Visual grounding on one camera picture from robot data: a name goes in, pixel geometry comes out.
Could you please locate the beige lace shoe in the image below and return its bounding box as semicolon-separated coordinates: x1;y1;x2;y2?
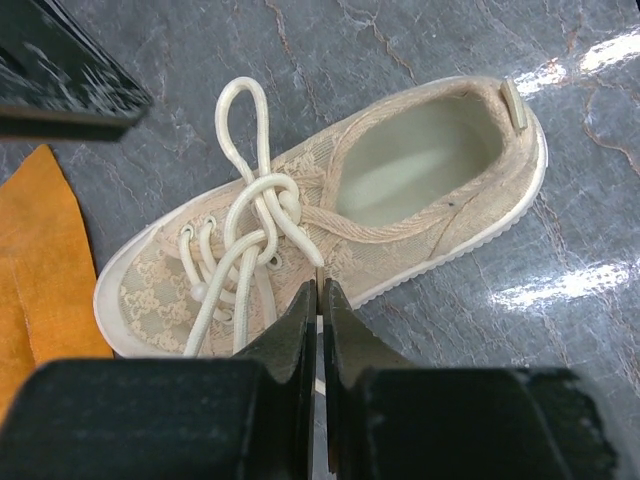
93;76;548;357

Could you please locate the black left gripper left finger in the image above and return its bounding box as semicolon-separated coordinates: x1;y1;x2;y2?
1;282;317;479

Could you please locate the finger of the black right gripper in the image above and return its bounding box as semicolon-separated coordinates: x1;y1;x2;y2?
1;1;152;142

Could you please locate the orange Mickey Mouse pillow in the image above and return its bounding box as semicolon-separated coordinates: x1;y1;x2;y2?
1;145;113;412

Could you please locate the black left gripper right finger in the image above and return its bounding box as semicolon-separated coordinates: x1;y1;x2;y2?
322;281;620;479

